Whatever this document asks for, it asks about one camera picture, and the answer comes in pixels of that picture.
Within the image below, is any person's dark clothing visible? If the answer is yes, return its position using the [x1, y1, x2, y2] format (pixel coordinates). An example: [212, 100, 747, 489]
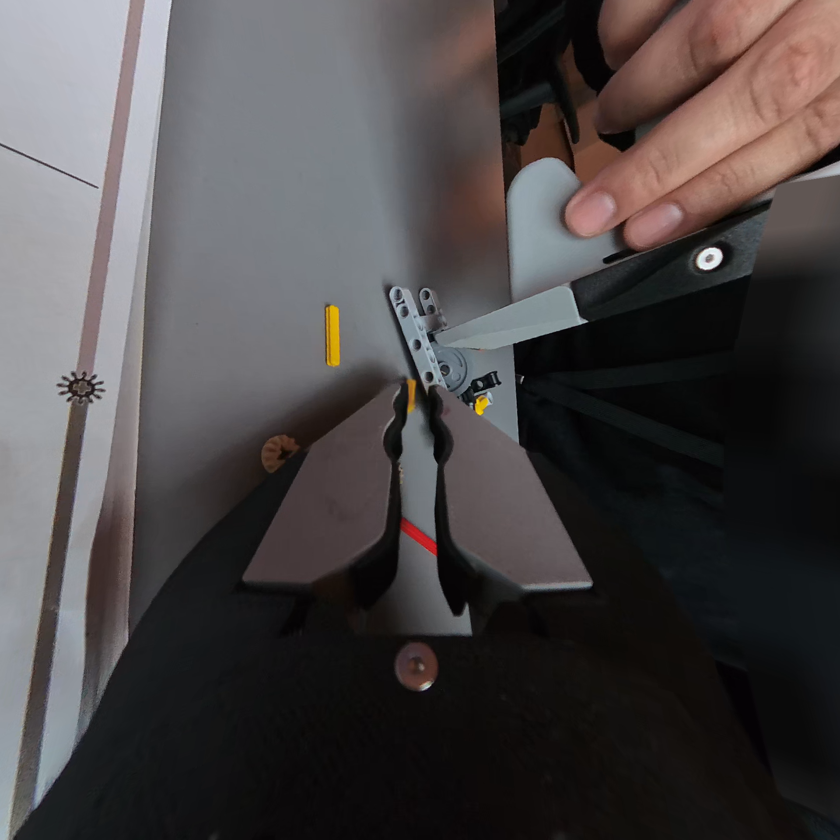
[518, 276, 840, 815]

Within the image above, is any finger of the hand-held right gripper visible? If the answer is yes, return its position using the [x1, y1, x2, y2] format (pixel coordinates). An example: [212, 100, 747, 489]
[433, 285, 588, 350]

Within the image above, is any black office chair base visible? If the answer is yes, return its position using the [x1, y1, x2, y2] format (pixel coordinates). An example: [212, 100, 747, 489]
[497, 0, 581, 148]

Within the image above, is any lego instruction booklet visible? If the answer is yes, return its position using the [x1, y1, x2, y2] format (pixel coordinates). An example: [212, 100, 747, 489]
[0, 0, 173, 834]

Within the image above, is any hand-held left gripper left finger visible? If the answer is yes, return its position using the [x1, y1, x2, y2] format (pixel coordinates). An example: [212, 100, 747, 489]
[241, 384, 404, 608]

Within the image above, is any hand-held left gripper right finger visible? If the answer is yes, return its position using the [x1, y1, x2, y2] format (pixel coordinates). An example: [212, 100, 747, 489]
[428, 386, 593, 616]

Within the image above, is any person's right hand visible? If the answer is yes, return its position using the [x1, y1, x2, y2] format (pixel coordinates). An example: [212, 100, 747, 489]
[564, 0, 840, 250]

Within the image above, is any tan lego bevel gear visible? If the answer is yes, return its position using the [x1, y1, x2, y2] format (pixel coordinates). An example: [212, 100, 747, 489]
[261, 434, 301, 473]

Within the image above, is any grey lego frame assembly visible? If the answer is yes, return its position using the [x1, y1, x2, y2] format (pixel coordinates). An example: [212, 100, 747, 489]
[389, 285, 503, 416]

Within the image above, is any dark grey lego differential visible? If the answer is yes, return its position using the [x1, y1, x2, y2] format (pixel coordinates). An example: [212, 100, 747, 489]
[438, 348, 476, 395]

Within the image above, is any red lego axle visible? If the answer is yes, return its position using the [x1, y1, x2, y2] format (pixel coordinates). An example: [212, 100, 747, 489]
[400, 517, 438, 557]

